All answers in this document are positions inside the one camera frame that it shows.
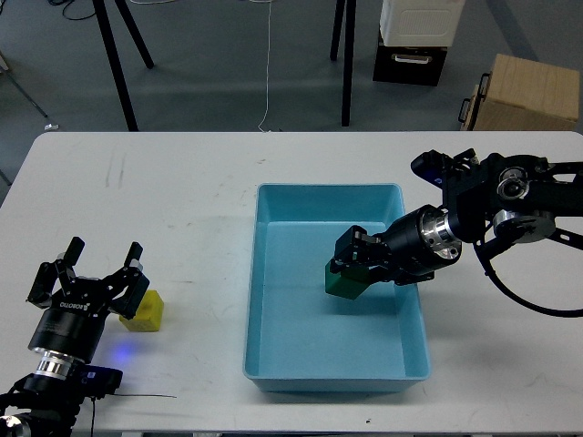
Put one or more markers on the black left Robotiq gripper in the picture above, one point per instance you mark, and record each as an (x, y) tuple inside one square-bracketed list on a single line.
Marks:
[(75, 309)]

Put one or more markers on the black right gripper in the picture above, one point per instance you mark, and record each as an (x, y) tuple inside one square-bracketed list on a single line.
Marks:
[(409, 251)]

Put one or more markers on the green block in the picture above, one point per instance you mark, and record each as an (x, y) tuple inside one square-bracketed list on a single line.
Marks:
[(348, 283)]

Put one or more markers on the yellow block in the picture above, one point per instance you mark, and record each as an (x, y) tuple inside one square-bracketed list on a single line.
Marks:
[(149, 314)]

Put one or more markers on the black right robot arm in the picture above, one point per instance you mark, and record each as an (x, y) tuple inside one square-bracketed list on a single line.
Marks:
[(492, 204)]

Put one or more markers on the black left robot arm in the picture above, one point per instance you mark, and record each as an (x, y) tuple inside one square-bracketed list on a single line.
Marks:
[(48, 400)]

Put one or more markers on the light blue plastic bin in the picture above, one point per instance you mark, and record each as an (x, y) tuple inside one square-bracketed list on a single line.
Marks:
[(310, 330)]

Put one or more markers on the black right table legs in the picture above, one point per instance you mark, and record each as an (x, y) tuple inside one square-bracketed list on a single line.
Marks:
[(344, 24)]

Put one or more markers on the black box with handle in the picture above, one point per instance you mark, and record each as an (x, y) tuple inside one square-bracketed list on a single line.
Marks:
[(422, 66)]

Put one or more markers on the wooden box with handles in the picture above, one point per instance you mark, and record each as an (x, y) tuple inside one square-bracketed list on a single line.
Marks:
[(523, 95)]

